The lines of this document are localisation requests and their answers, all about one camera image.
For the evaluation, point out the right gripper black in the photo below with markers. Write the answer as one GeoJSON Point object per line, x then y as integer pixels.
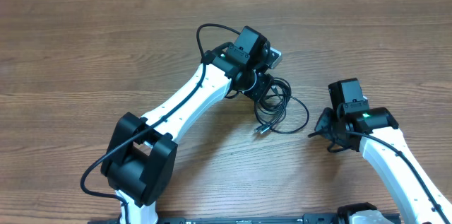
{"type": "Point", "coordinates": [327, 123]}

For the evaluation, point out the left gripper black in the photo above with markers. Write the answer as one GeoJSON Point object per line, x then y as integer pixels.
{"type": "Point", "coordinates": [263, 85]}

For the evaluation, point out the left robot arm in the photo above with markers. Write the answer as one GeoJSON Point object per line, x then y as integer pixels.
{"type": "Point", "coordinates": [142, 151]}

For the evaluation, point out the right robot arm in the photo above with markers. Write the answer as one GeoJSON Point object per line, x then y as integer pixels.
{"type": "Point", "coordinates": [351, 124]}

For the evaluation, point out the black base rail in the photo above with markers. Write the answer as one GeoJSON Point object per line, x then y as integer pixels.
{"type": "Point", "coordinates": [307, 218]}

